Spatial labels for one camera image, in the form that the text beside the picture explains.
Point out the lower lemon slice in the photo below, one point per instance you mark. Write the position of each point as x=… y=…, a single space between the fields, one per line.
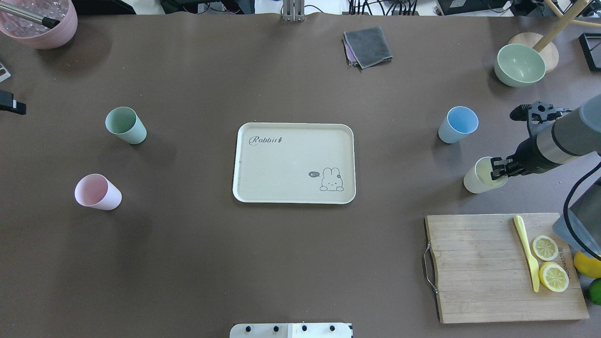
x=553 y=276

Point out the pink plastic cup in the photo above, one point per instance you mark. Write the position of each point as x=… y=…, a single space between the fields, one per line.
x=96 y=191

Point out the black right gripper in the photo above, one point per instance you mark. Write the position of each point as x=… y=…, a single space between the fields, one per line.
x=527 y=154

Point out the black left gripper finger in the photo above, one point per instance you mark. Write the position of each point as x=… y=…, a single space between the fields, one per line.
x=8 y=103

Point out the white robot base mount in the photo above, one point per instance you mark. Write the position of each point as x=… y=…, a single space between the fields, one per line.
x=292 y=330

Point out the grey folded cloth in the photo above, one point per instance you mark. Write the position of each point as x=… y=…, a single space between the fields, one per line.
x=372 y=46

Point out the green plastic cup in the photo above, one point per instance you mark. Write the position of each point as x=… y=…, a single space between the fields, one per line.
x=124 y=123

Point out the cream rabbit tray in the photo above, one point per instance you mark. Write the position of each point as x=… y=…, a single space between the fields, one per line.
x=307 y=163

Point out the blue plastic cup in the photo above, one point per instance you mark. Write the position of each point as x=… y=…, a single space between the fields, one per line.
x=459 y=122

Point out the green bowl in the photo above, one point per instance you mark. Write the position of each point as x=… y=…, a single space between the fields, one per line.
x=518 y=65

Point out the purple cloth under grey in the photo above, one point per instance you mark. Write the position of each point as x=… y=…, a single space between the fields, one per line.
x=351 y=54

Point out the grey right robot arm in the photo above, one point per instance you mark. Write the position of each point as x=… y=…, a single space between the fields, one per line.
x=558 y=136

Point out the green lime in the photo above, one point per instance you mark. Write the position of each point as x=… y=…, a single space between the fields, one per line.
x=594 y=291

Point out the yellow plastic knife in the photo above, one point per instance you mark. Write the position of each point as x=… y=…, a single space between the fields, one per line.
x=533 y=264

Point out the lemon slice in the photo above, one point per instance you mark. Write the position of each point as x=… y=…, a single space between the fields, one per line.
x=545 y=248
x=553 y=276

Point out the upper lemon slice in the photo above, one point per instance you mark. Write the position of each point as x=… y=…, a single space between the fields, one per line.
x=545 y=248

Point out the pink ice bucket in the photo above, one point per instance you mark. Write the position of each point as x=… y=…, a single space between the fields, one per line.
x=35 y=35

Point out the pale yellow plastic cup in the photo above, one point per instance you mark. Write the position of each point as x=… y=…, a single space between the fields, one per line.
x=478 y=178

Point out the wooden cutting board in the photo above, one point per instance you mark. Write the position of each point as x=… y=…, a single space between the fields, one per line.
x=481 y=273

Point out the metal ice scoop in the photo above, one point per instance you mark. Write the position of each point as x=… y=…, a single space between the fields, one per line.
x=29 y=16

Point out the wooden round stand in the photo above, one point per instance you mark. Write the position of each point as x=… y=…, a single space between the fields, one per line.
x=543 y=44

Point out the whole lemon lower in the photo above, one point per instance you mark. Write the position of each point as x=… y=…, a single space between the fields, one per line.
x=587 y=266

